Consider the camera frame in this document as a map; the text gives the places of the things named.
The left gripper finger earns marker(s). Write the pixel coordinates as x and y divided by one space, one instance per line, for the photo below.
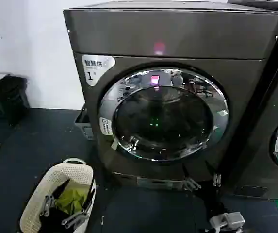
48 204
76 216

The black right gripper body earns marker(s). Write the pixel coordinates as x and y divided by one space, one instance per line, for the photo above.
210 200

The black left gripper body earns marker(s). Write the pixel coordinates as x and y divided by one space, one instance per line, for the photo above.
53 225

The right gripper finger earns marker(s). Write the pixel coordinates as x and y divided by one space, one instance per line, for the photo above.
192 184
217 180

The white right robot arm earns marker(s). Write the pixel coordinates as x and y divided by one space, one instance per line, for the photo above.
228 221

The green garment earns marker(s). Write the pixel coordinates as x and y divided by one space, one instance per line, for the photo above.
72 200

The white perforated laundry basket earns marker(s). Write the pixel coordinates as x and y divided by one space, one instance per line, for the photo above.
44 184

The grey dryer without sticker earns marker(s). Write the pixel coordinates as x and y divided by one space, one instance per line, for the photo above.
262 145

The round glass dryer door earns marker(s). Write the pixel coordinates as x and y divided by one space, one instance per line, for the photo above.
163 116

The grey plastic tray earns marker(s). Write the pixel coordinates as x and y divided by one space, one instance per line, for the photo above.
84 123

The small white door label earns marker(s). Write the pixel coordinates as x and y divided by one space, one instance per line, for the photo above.
106 126

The white printed dryer sticker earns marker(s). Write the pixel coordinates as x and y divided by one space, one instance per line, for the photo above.
93 70

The grey front-load dryer with sticker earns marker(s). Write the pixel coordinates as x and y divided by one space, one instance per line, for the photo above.
177 36

